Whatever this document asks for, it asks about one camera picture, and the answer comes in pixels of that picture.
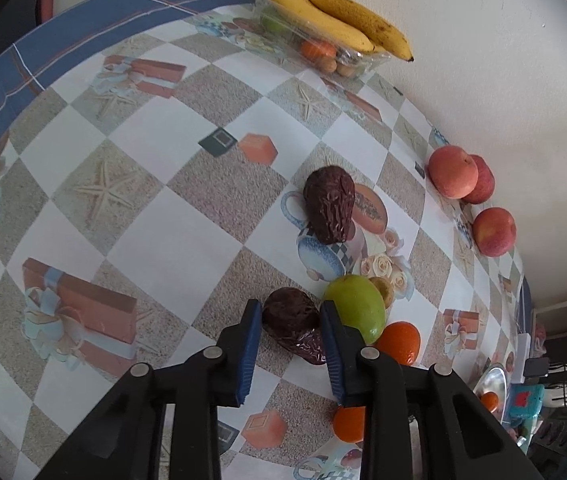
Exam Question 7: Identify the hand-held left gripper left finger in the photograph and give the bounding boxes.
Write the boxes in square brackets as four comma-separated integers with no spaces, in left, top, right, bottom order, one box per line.
[38,299,264,480]

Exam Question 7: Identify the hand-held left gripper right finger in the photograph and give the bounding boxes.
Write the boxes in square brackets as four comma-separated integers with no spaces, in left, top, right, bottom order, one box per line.
[319,300,544,480]

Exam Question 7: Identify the large green fruit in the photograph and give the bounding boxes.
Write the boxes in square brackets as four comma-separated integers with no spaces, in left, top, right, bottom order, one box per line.
[322,274,387,345]

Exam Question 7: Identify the dark brown date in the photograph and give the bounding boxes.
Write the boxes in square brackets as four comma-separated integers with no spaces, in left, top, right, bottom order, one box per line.
[262,287,327,366]

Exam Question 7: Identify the large wrinkled brown date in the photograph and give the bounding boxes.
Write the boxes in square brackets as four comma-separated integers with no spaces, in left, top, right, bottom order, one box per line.
[303,166,355,245]

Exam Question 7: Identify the round metal plate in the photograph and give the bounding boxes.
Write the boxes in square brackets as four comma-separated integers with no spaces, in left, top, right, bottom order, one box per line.
[471,366,509,423]

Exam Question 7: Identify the teal box with red label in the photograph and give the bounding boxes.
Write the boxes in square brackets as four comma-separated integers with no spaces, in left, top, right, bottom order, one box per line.
[508,384,547,421]

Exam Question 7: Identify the black power adapter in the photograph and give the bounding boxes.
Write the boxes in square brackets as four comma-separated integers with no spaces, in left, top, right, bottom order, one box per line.
[522,357,550,378]

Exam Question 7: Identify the pale red apple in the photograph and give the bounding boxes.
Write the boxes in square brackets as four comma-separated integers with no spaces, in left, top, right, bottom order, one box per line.
[427,146,479,200]

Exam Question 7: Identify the dark red apple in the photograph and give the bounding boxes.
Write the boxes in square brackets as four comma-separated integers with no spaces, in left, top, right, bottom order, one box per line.
[463,155,496,206]

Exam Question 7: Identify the clear plastic container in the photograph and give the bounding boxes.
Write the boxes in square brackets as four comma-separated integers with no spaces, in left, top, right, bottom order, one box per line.
[254,0,392,81]

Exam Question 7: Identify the brown-spotted yellow banana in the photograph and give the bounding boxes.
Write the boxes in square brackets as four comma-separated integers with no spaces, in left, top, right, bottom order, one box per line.
[303,0,415,63]

